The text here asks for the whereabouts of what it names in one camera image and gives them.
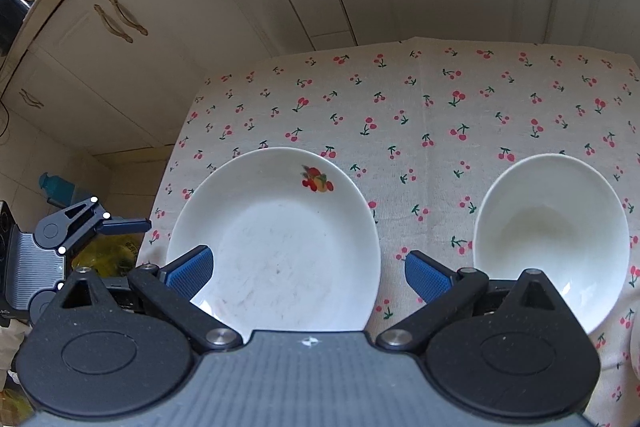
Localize cherry print tablecloth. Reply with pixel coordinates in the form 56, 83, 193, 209
134, 36, 640, 427

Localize white bowl pink flowers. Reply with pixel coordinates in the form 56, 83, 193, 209
472, 153, 630, 334

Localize white plate fruit decal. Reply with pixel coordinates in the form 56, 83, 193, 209
166, 147, 381, 338

